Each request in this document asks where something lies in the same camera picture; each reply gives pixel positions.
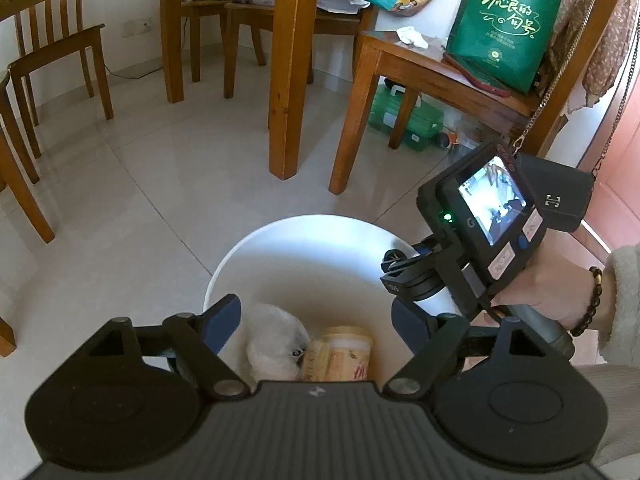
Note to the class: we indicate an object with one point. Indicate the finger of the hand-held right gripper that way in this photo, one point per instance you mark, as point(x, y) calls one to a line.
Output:
point(405, 280)

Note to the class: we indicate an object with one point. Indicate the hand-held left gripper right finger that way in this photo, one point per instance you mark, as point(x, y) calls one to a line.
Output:
point(407, 322)

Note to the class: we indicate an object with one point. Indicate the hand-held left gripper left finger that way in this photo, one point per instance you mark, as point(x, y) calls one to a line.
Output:
point(222, 322)

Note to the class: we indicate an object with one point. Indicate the clear plastic bag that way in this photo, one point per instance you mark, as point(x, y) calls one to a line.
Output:
point(272, 345)

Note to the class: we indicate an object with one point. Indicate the yellow paper drink cup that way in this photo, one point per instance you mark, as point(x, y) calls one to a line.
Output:
point(340, 355)

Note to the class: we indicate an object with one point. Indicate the white plastic waste bin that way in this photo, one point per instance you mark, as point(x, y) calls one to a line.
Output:
point(300, 270)

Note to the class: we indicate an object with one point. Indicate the person's right forearm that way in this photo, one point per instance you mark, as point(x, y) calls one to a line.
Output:
point(625, 305)

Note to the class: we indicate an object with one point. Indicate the person's right hand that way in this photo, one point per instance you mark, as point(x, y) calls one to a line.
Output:
point(565, 290)

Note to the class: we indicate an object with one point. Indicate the green plastic crate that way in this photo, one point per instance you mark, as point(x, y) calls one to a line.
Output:
point(415, 125)

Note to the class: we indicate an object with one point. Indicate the reddish wooden door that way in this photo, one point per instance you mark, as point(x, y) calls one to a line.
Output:
point(620, 185)

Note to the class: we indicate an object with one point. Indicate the flat red case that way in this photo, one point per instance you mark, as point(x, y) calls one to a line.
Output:
point(480, 82)

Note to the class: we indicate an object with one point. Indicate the green paper shopping bag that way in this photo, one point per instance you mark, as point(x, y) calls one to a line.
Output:
point(500, 35)

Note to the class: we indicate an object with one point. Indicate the crumpled white tissue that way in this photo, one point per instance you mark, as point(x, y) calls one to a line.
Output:
point(412, 36)

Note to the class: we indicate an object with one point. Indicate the person's white quilted clothing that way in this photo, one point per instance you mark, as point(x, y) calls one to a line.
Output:
point(620, 410)

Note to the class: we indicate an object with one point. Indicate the wooden dining table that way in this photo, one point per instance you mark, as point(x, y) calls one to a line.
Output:
point(287, 85)

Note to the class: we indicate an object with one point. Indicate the brown patterned scarf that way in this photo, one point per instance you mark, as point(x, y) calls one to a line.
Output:
point(610, 50)

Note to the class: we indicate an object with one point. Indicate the white wall socket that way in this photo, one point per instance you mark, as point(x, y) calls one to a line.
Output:
point(137, 26)

